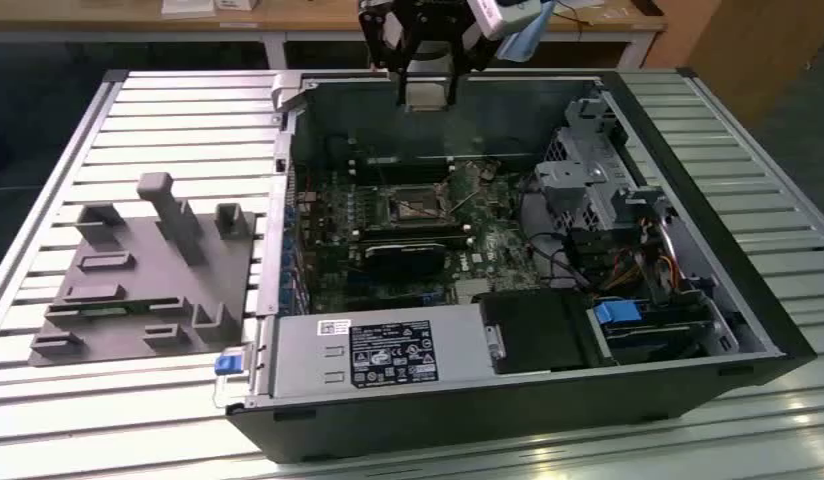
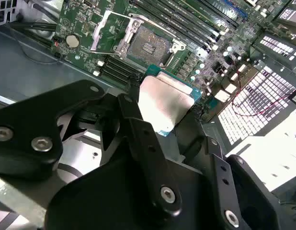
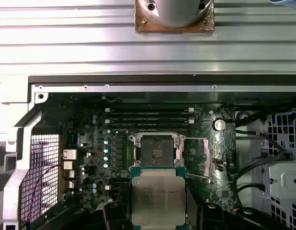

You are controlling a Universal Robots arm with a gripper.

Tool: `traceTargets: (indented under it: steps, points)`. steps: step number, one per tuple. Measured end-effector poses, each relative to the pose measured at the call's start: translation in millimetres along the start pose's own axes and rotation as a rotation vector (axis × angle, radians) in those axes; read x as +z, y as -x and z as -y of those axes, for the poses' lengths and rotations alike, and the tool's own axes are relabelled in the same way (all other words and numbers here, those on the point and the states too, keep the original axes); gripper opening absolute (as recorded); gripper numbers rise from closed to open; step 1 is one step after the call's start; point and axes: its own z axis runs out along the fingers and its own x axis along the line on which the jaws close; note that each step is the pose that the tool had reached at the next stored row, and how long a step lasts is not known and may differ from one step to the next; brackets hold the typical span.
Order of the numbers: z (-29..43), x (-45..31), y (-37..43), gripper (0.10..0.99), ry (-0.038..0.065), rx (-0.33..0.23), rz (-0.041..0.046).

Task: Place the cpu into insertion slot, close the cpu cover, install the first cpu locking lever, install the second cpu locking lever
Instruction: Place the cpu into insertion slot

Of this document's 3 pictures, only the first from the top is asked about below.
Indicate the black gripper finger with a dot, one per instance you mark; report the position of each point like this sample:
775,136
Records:
404,75
455,75

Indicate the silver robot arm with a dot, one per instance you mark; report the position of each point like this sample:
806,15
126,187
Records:
428,59

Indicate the black RAM slot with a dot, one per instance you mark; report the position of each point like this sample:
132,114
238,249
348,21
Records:
399,178
412,237
399,167
399,161
412,228
412,242
412,233
399,172

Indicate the CPU socket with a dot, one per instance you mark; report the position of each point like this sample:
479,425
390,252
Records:
412,202

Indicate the coin battery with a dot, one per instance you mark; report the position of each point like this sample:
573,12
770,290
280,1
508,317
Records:
487,173

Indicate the metal drive cage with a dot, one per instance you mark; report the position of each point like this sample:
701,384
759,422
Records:
573,175

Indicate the small white box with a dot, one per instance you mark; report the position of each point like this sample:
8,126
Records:
235,4

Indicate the small black item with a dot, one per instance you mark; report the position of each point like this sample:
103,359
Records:
647,6

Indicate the green motherboard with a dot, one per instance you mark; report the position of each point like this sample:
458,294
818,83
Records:
499,250

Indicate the black graphics card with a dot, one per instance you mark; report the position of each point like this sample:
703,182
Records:
402,262

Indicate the silver chipset heatsink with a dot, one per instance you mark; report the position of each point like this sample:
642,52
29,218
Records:
472,288

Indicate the wooden cabinet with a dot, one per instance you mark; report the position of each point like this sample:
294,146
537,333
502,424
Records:
753,50

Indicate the wooden desk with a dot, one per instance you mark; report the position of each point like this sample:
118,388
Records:
85,22

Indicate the black drive box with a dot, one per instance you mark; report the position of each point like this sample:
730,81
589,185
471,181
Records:
532,330

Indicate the blue disk carrier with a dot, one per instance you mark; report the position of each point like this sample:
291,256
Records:
615,312

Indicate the gray parts rack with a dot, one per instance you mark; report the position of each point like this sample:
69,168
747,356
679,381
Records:
152,280

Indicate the silver power supply unit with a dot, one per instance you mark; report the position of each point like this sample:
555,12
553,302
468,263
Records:
306,360

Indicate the blue case latch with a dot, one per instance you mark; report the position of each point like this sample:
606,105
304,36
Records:
228,364

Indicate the green RAM stick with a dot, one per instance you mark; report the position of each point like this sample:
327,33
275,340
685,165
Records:
105,311

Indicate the black PC case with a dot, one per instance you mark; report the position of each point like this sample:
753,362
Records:
452,425

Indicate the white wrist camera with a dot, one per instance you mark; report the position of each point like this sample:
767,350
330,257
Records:
492,17

